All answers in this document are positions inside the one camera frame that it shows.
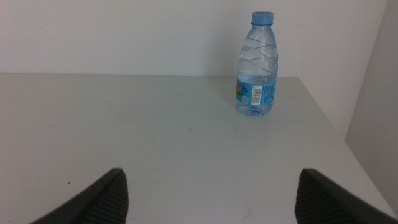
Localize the clear water bottle blue cap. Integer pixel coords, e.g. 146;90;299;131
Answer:
234;11;279;117

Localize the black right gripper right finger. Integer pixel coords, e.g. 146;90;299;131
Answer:
294;168;398;224

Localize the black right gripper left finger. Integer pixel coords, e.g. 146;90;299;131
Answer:
29;167;129;224

